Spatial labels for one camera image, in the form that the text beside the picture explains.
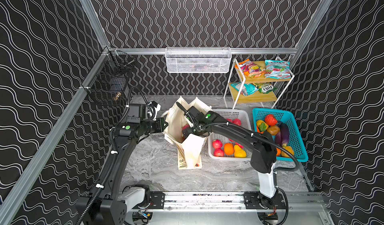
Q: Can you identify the cream canvas grocery bag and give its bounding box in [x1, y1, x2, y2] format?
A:
[162, 104, 208, 170]

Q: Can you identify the black wire wall basket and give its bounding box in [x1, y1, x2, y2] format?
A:
[85, 50, 136, 107]

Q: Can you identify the white wooden two-tier shelf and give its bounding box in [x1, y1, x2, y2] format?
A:
[225, 57, 295, 109]

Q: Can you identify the yellow pear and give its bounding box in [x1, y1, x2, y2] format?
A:
[234, 145, 247, 158]

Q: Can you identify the teal snack bag lower shelf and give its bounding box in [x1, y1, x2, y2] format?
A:
[230, 82, 258, 96]

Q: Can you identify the orange snack bag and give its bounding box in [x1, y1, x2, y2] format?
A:
[235, 59, 266, 78]

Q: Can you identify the green white snack bag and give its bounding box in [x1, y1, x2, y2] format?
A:
[254, 82, 276, 94]

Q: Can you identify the red apple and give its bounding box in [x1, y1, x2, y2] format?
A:
[233, 119, 242, 126]
[212, 140, 223, 150]
[214, 148, 225, 157]

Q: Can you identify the teal pink snack bag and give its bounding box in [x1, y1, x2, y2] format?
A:
[265, 60, 292, 79]

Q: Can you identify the brown potato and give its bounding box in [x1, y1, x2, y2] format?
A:
[267, 125, 280, 136]

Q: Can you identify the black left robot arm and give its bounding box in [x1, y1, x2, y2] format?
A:
[76, 86, 168, 225]

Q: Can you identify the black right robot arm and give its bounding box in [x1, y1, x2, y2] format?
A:
[176, 102, 299, 209]

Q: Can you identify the pink dragon fruit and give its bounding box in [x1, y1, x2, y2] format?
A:
[182, 125, 191, 133]

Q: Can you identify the purple eggplant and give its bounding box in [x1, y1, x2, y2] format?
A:
[275, 123, 290, 147]

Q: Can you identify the yellow bell pepper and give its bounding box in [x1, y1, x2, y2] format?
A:
[256, 120, 269, 134]

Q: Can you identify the teal plastic basket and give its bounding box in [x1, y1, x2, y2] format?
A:
[253, 108, 309, 163]

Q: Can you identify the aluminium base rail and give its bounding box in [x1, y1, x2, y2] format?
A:
[145, 192, 326, 212]

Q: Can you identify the orange crinkled fruit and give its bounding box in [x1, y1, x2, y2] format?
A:
[224, 143, 235, 156]

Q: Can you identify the yellow squash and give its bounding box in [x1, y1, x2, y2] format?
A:
[281, 146, 295, 158]

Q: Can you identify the white wire wall basket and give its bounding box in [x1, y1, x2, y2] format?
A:
[165, 47, 232, 73]

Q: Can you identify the white plastic basket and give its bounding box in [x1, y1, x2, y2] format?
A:
[207, 108, 252, 162]

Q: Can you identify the red bell pepper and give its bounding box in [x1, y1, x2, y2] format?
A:
[264, 114, 278, 127]

